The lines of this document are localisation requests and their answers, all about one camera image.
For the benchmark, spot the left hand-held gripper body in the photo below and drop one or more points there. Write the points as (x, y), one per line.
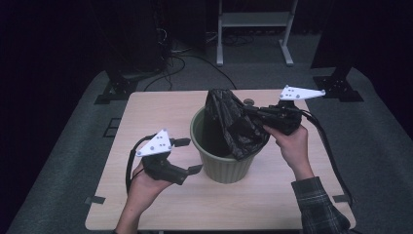
(157, 146)

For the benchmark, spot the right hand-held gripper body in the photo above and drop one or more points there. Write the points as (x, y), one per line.
(285, 118)

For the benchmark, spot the black plastic garbage bag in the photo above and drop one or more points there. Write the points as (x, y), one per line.
(233, 126)

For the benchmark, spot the green ribbed trash bin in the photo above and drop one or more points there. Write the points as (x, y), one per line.
(224, 169)

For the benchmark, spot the person's right hand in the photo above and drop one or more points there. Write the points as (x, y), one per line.
(295, 149)

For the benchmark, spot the person's left hand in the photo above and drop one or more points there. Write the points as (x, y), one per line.
(142, 188)

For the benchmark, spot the round table grommet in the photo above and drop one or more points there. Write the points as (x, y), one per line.
(248, 101)

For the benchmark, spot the black stand base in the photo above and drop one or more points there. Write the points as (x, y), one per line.
(337, 87)
(118, 89)

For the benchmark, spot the grey tape strip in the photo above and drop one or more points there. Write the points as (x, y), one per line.
(95, 200)
(341, 198)

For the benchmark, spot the white metal stand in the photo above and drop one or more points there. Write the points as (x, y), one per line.
(253, 19)

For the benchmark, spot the dark cabinet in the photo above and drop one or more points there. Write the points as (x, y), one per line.
(146, 32)

